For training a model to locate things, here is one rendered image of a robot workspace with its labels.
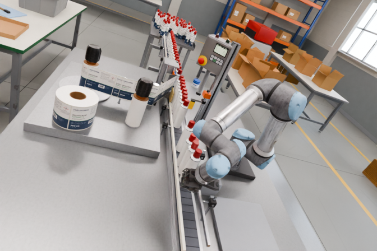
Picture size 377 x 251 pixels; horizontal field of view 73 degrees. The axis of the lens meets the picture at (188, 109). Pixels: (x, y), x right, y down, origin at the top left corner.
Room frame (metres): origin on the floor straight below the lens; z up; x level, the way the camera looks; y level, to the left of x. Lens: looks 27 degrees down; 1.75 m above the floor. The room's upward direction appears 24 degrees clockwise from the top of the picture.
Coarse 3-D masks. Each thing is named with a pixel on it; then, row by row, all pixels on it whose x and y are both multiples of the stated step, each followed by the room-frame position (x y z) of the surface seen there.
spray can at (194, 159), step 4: (196, 148) 0.97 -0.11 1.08; (196, 152) 0.96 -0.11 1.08; (200, 152) 0.96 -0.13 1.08; (192, 156) 0.96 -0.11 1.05; (196, 156) 0.95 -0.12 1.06; (188, 160) 0.96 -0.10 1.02; (192, 160) 0.95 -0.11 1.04; (196, 160) 0.95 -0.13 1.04; (188, 164) 0.95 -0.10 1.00; (192, 164) 0.94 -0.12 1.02; (196, 164) 0.95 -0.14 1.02; (184, 168) 0.96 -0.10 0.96; (192, 168) 0.95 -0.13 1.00; (180, 176) 0.96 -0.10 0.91; (180, 180) 0.95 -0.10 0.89
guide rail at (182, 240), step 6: (174, 144) 1.18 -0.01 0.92; (174, 150) 1.12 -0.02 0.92; (174, 156) 1.08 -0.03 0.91; (174, 162) 1.03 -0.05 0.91; (174, 168) 1.00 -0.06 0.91; (174, 174) 0.97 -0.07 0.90; (180, 198) 0.82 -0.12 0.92; (180, 204) 0.79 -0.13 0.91; (180, 210) 0.76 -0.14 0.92; (180, 216) 0.73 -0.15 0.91; (180, 222) 0.71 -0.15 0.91; (180, 228) 0.69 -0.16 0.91; (180, 234) 0.67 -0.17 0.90; (180, 240) 0.65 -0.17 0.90
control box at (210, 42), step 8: (208, 40) 1.50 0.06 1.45; (216, 40) 1.49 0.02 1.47; (224, 40) 1.55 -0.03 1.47; (208, 48) 1.50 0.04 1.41; (200, 56) 1.50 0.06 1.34; (208, 56) 1.49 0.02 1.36; (200, 64) 1.50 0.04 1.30; (208, 64) 1.49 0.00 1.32; (216, 64) 1.47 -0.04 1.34; (216, 72) 1.47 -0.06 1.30
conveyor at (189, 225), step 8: (168, 104) 1.65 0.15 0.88; (168, 112) 1.57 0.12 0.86; (176, 136) 1.31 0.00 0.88; (176, 144) 1.24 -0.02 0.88; (176, 152) 1.16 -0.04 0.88; (184, 192) 0.90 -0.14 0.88; (176, 200) 0.84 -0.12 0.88; (184, 200) 0.86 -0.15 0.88; (176, 208) 0.81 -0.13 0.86; (184, 208) 0.81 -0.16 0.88; (192, 208) 0.83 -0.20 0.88; (184, 216) 0.77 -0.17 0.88; (192, 216) 0.79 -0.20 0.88; (184, 224) 0.74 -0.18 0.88; (192, 224) 0.75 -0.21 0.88; (184, 232) 0.70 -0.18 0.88; (192, 232) 0.72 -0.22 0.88; (192, 240) 0.68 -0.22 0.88; (192, 248) 0.65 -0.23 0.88
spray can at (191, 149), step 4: (192, 144) 1.01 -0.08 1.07; (196, 144) 1.01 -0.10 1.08; (188, 148) 1.01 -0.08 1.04; (192, 148) 1.01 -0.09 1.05; (188, 152) 1.00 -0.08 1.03; (192, 152) 1.00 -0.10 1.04; (184, 156) 1.01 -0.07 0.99; (188, 156) 1.00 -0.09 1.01; (184, 160) 1.00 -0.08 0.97; (180, 164) 1.01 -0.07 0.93; (184, 164) 1.00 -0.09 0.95; (180, 168) 1.00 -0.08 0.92; (180, 172) 1.00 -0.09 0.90
